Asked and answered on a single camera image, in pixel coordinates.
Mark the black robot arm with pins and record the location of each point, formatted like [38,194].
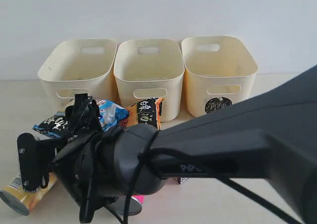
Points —
[272,136]

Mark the pink chips can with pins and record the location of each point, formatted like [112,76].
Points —
[135,206]

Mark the orange noodle snack bag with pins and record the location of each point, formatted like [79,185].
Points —
[146,111]

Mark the purple drink carton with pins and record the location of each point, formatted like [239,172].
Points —
[181,180]

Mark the right cream plastic bin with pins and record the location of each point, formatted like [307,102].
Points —
[219,72]

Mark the blue noodle snack bag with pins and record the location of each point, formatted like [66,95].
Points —
[56,125]

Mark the middle cream plastic bin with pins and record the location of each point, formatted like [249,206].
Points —
[150,68]

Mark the left cream plastic bin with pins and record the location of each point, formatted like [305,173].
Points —
[79,66]

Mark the yellow chips can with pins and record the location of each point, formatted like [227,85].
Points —
[24,202]

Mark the cream plastic bin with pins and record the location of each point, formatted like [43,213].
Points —
[219,72]
[150,68]
[79,66]

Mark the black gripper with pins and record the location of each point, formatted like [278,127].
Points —
[84,165]

